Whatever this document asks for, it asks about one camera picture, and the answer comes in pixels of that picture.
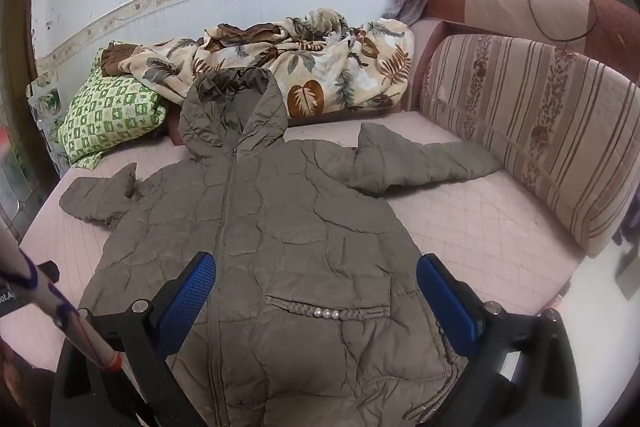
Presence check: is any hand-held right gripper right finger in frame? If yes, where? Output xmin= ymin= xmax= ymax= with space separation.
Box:
xmin=416 ymin=253 xmax=583 ymax=427

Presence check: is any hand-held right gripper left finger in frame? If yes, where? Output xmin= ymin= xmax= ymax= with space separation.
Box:
xmin=55 ymin=251 xmax=217 ymax=427

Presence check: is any olive green hooded puffer jacket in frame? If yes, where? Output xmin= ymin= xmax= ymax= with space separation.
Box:
xmin=59 ymin=68 xmax=502 ymax=427

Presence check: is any white pole with blue tape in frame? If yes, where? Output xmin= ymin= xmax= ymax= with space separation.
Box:
xmin=0 ymin=227 xmax=123 ymax=373

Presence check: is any striped floral sofa cushion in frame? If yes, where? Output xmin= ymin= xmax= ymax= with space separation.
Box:
xmin=420 ymin=33 xmax=640 ymax=258

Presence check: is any green and white patterned pillow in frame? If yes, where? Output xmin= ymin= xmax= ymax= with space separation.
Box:
xmin=56 ymin=47 xmax=168 ymax=168

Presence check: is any leaf print bag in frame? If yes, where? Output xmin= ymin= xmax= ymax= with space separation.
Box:
xmin=27 ymin=74 xmax=63 ymax=128

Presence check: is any leaf print fleece blanket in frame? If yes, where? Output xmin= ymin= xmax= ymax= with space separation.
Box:
xmin=100 ymin=8 xmax=416 ymax=118

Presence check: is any grey cloth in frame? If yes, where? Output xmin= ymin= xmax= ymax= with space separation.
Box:
xmin=385 ymin=0 xmax=431 ymax=28

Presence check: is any brown and beige sofa backrest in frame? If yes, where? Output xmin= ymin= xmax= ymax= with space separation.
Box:
xmin=400 ymin=0 xmax=640 ymax=82

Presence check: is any brown wooden door frame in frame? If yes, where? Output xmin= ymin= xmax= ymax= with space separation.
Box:
xmin=0 ymin=0 xmax=56 ymax=188

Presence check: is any thin black cable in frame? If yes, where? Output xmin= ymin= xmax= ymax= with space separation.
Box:
xmin=528 ymin=0 xmax=601 ymax=42

